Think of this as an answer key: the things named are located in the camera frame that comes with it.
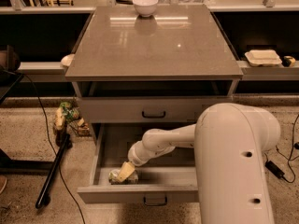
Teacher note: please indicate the black power adapter with cable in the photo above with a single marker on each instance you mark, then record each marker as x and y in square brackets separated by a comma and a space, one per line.
[274, 169]

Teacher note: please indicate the grey drawer cabinet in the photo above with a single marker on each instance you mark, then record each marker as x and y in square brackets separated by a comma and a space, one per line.
[178, 52]

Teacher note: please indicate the closed grey upper drawer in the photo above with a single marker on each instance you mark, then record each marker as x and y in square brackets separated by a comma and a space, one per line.
[128, 109]

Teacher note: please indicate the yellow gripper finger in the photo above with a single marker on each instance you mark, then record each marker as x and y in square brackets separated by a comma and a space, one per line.
[126, 170]

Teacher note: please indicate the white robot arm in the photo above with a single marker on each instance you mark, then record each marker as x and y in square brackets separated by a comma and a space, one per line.
[228, 141]

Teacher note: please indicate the yellow tape measure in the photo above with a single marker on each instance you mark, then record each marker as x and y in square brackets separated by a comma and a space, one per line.
[288, 61]

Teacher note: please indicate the white ceramic bowl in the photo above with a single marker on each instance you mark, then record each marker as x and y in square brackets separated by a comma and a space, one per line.
[145, 8]

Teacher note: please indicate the black middle drawer handle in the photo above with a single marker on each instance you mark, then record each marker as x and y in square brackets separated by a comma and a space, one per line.
[155, 202]

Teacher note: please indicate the open grey middle drawer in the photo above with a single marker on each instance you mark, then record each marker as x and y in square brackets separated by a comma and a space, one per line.
[172, 175]

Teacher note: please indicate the white foam takeout container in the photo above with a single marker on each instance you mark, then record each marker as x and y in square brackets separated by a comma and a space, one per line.
[264, 57]

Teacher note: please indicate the white plate on ledge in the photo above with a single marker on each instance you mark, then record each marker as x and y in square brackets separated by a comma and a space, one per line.
[67, 60]

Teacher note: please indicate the black upper drawer handle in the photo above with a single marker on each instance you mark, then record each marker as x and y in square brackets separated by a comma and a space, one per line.
[147, 115]

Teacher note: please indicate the green white 7up can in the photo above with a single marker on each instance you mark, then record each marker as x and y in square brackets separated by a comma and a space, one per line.
[115, 178]

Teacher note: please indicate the black drawer handle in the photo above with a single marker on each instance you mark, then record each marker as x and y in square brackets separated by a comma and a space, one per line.
[155, 202]
[147, 115]

